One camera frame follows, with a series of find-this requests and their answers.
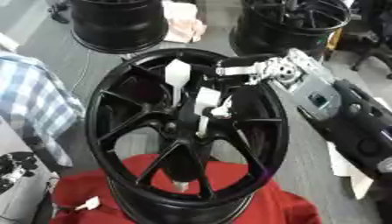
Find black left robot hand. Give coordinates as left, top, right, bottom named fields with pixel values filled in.
left=0, top=151, right=42, bottom=194

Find white pin with flat head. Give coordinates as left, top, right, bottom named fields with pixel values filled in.
left=162, top=59, right=193, bottom=109
left=192, top=86, right=226, bottom=139

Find black spoked wheel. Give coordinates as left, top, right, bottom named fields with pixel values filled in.
left=84, top=47, right=291, bottom=224

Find black wheel rim with spokes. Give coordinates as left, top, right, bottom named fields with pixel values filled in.
left=227, top=0, right=354, bottom=59

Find person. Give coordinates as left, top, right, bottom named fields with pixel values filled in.
left=0, top=52, right=88, bottom=171

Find small white connector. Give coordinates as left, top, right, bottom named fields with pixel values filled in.
left=73, top=195, right=103, bottom=212

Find black chair base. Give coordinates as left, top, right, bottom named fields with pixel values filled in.
left=45, top=0, right=74, bottom=25

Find pale pink cloth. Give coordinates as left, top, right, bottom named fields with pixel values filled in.
left=160, top=1, right=208, bottom=45

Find white paper sheet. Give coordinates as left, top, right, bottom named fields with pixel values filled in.
left=325, top=142, right=375, bottom=201

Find black office chair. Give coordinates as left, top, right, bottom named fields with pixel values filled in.
left=349, top=0, right=392, bottom=81

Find thin white cable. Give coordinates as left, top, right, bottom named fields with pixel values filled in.
left=68, top=48, right=92, bottom=93

